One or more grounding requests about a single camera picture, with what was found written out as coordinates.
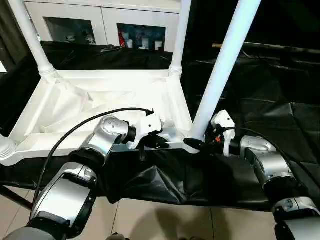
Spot white plastic table top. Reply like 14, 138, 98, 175
0, 68, 204, 168

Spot black work mat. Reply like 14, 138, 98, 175
0, 39, 320, 213

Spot black metal frame leg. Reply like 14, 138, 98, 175
0, 186, 34, 211

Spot red package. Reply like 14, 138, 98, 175
119, 28, 127, 48

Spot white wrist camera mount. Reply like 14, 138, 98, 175
211, 109, 238, 158
127, 109, 165, 151

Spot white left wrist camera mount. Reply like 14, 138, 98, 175
127, 109, 165, 151

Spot white glass-door cabinet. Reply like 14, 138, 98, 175
23, 0, 183, 53

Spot large black box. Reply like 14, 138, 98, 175
186, 0, 245, 62

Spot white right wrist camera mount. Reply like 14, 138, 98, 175
211, 109, 238, 158

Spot white plastic table leg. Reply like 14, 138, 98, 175
191, 0, 263, 141
0, 134, 18, 164
9, 0, 59, 84
168, 0, 193, 79

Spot grey curtain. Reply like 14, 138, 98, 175
0, 0, 26, 69

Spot silver metal bar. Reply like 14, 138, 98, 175
239, 41, 320, 56

